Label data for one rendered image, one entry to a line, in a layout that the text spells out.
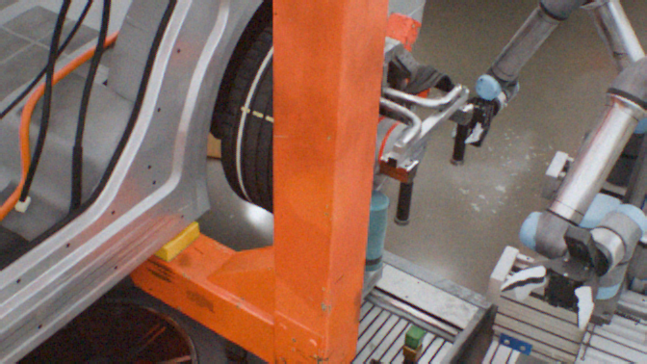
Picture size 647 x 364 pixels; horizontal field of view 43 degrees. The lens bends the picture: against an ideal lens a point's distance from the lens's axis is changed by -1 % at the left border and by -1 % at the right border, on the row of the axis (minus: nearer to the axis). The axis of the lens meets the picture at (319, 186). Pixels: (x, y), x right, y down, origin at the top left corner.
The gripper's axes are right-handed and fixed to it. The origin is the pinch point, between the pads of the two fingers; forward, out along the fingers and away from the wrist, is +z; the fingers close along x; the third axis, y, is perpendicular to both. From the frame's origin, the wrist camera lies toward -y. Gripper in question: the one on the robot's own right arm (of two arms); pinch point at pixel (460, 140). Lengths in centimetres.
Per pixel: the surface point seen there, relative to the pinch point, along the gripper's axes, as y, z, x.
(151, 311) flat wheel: -33, 84, -51
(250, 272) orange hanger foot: -3, 78, -19
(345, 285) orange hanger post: 3, 74, 6
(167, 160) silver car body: 15, 73, -49
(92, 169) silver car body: 13, 85, -63
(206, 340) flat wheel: -32, 83, -31
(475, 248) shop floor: -83, -48, -4
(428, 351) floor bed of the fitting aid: -77, 15, 7
